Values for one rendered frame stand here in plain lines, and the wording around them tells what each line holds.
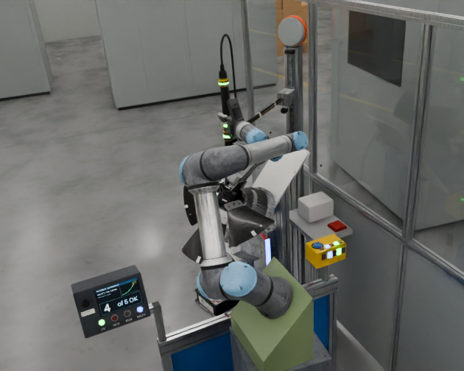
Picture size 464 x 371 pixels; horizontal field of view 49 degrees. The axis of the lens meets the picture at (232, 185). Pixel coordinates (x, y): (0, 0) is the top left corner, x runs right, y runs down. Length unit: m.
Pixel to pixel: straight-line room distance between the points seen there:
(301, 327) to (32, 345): 2.37
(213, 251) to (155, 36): 6.16
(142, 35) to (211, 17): 1.05
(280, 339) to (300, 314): 0.11
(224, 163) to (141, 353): 2.01
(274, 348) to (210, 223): 0.48
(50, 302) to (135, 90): 4.46
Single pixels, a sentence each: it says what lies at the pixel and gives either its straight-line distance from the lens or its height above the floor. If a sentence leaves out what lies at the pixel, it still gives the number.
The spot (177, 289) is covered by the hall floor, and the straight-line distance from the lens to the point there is 3.95.
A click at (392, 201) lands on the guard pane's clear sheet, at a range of 2.64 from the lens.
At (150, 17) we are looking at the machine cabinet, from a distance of 7.73.
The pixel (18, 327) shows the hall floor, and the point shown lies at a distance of 4.04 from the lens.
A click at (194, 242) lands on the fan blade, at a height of 1.01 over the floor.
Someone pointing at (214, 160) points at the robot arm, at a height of 1.70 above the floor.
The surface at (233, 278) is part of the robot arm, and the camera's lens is 1.74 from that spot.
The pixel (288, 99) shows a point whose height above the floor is 1.55.
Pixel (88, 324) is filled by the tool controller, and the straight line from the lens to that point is 2.07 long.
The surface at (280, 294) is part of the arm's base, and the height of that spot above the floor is 1.26.
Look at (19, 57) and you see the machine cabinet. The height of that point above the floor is 0.69.
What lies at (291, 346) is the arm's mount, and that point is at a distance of 1.87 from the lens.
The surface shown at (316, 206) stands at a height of 0.96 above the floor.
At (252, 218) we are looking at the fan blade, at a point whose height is 1.18.
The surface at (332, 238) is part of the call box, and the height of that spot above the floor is 1.07.
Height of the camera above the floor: 2.43
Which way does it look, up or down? 27 degrees down
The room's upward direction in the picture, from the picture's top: 5 degrees counter-clockwise
